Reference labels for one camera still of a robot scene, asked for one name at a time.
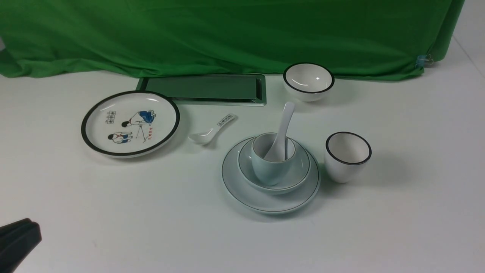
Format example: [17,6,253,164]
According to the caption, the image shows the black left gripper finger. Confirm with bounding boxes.
[0,218,42,273]

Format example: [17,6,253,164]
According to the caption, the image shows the pale blue ceramic cup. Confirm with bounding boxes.
[250,132,296,185]

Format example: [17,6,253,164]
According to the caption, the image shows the plain white ceramic spoon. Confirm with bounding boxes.
[264,102,296,162]

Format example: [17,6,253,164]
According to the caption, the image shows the pale blue shallow bowl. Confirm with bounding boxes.
[237,138,310,195]

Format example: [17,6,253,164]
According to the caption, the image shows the illustrated black-rimmed plate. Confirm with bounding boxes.
[80,91,181,158]

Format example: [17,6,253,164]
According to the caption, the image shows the patterned white ceramic spoon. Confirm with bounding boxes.
[188,113,237,146]

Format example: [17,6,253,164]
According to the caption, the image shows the pale blue flat plate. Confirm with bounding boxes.
[221,137,322,215]

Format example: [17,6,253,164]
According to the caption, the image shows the white black-rimmed small bowl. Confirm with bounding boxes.
[283,63,335,102]

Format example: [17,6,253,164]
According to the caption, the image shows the white black-rimmed cup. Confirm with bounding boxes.
[324,132,372,184]

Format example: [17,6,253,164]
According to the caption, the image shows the green backdrop cloth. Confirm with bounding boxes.
[0,0,464,81]

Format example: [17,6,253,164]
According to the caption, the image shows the blue binder clip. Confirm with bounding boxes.
[415,54,434,68]

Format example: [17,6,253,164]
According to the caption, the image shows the metal table cable hatch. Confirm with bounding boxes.
[136,74,267,107]

